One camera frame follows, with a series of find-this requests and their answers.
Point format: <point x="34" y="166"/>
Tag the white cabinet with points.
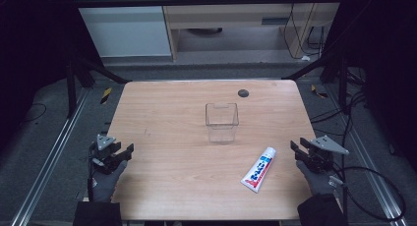
<point x="124" y="26"/>

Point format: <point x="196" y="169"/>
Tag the clear plastic container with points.
<point x="222" y="123"/>

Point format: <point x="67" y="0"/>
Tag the black metal stand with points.
<point x="78" y="78"/>
<point x="331" y="68"/>

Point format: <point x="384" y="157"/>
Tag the white toothpaste tube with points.
<point x="259" y="169"/>

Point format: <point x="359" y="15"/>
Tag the black metal frame bar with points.
<point x="206" y="1"/>

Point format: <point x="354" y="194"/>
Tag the aluminium floor rail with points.
<point x="49" y="160"/>
<point x="367" y="160"/>

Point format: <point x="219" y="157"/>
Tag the yellow black tape strip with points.
<point x="318" y="91"/>
<point x="106" y="95"/>

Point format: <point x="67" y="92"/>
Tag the person's right hand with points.
<point x="317" y="181"/>

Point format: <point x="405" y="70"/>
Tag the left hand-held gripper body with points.
<point x="105" y="149"/>

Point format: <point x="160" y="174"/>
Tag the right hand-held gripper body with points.
<point x="323" y="152"/>

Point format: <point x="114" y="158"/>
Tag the grey table grommet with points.
<point x="243" y="93"/>

